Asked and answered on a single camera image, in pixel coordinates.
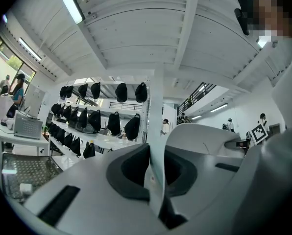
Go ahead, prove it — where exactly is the whiteboard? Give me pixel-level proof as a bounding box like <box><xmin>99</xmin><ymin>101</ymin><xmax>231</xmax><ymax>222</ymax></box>
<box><xmin>23</xmin><ymin>84</ymin><xmax>46</xmax><ymax>118</ymax></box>

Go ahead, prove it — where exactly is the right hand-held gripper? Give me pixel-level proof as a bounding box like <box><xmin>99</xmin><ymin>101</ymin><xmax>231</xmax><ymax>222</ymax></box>
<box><xmin>250</xmin><ymin>121</ymin><xmax>269</xmax><ymax>145</ymax></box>

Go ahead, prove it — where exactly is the white desk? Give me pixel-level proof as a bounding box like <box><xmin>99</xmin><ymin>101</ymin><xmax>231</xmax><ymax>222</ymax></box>
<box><xmin>0</xmin><ymin>121</ymin><xmax>50</xmax><ymax>167</ymax></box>

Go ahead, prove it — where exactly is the black head-worn camera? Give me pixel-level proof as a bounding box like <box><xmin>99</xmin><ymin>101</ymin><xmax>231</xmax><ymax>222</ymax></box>
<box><xmin>234</xmin><ymin>0</ymin><xmax>257</xmax><ymax>36</ymax></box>

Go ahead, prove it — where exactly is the white pillar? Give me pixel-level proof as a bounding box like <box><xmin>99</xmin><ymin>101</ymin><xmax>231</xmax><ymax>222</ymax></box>
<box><xmin>153</xmin><ymin>65</ymin><xmax>164</xmax><ymax>145</ymax></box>

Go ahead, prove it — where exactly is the black balcony railing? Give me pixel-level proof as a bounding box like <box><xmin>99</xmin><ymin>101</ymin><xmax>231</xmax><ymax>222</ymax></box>
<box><xmin>177</xmin><ymin>82</ymin><xmax>217</xmax><ymax>112</ymax></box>

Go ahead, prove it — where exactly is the person's head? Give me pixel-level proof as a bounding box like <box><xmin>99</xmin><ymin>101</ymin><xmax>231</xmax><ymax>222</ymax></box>
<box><xmin>252</xmin><ymin>0</ymin><xmax>292</xmax><ymax>38</ymax></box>

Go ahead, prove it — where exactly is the black metal mesh table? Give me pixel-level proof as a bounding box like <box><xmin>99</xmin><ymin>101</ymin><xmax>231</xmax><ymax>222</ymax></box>
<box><xmin>0</xmin><ymin>152</ymin><xmax>63</xmax><ymax>202</ymax></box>

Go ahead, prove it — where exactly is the grey printer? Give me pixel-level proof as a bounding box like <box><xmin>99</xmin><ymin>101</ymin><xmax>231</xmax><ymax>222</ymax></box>
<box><xmin>13</xmin><ymin>110</ymin><xmax>44</xmax><ymax>140</ymax></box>

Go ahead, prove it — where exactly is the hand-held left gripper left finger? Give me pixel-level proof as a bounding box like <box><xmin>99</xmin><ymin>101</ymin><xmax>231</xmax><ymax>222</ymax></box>
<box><xmin>23</xmin><ymin>142</ymin><xmax>169</xmax><ymax>235</ymax></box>

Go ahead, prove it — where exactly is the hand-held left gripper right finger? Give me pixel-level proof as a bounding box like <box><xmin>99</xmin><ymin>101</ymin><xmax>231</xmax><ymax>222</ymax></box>
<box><xmin>158</xmin><ymin>123</ymin><xmax>246</xmax><ymax>230</ymax></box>

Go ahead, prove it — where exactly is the white shelving rack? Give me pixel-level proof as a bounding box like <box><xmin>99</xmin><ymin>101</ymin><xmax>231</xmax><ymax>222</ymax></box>
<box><xmin>47</xmin><ymin>79</ymin><xmax>151</xmax><ymax>158</ymax></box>

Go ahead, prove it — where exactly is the row of black bags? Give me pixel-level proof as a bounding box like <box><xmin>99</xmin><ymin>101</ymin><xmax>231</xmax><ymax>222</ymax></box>
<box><xmin>49</xmin><ymin>82</ymin><xmax>149</xmax><ymax>159</ymax></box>

